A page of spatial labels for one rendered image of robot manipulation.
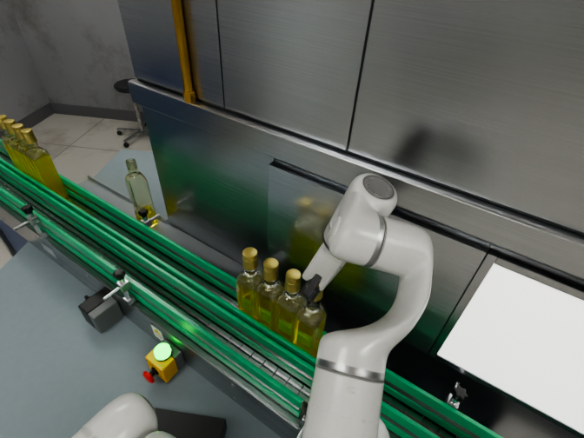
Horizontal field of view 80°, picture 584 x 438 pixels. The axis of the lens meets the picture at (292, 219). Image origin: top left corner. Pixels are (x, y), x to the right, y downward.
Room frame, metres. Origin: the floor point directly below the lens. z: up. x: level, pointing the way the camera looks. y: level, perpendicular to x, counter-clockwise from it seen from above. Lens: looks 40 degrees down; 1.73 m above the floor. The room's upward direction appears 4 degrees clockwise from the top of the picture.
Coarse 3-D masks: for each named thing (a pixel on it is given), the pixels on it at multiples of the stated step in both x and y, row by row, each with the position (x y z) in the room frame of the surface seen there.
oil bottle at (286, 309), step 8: (280, 296) 0.49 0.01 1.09; (304, 296) 0.50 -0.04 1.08; (280, 304) 0.48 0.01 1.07; (288, 304) 0.47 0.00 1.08; (296, 304) 0.47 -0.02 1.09; (280, 312) 0.48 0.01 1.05; (288, 312) 0.47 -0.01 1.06; (296, 312) 0.46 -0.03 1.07; (280, 320) 0.48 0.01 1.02; (288, 320) 0.47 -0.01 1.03; (280, 328) 0.48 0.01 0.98; (288, 328) 0.46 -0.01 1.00; (288, 336) 0.46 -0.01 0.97
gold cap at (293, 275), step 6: (288, 270) 0.50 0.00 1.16; (294, 270) 0.51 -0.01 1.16; (288, 276) 0.49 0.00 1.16; (294, 276) 0.49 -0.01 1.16; (300, 276) 0.49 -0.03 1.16; (288, 282) 0.48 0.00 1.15; (294, 282) 0.48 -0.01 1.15; (300, 282) 0.49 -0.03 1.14; (288, 288) 0.48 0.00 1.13; (294, 288) 0.48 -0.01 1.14; (300, 288) 0.49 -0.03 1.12
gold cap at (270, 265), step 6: (270, 258) 0.54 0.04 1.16; (264, 264) 0.52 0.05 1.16; (270, 264) 0.52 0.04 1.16; (276, 264) 0.52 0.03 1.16; (264, 270) 0.51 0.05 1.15; (270, 270) 0.51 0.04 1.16; (276, 270) 0.51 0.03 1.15; (264, 276) 0.51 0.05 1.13; (270, 276) 0.51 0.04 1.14; (276, 276) 0.51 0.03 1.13
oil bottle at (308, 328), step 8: (304, 304) 0.47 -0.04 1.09; (320, 304) 0.48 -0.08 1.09; (304, 312) 0.45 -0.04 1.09; (320, 312) 0.45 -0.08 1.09; (296, 320) 0.45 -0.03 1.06; (304, 320) 0.44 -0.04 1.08; (312, 320) 0.44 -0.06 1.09; (320, 320) 0.44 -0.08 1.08; (296, 328) 0.45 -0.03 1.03; (304, 328) 0.44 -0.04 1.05; (312, 328) 0.43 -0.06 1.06; (320, 328) 0.44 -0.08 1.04; (296, 336) 0.45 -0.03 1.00; (304, 336) 0.44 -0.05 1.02; (312, 336) 0.43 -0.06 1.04; (320, 336) 0.45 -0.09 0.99; (296, 344) 0.44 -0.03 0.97; (304, 344) 0.43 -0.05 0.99; (312, 344) 0.43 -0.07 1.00; (312, 352) 0.43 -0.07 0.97
